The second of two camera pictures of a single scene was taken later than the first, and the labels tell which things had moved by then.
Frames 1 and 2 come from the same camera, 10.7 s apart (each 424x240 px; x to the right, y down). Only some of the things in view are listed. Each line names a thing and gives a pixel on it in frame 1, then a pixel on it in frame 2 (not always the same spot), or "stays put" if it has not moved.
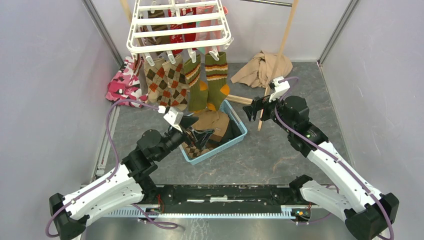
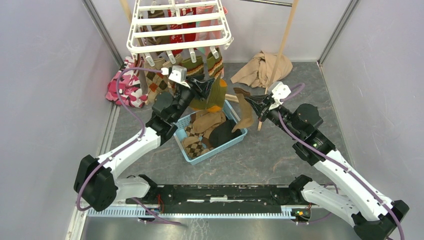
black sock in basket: [231, 131] stays put
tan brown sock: [211, 119] to [246, 119]
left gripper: [200, 136] to [204, 87]
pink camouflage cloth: [125, 85] stays put
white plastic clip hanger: [170, 26] stays put
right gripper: [262, 102] stays put
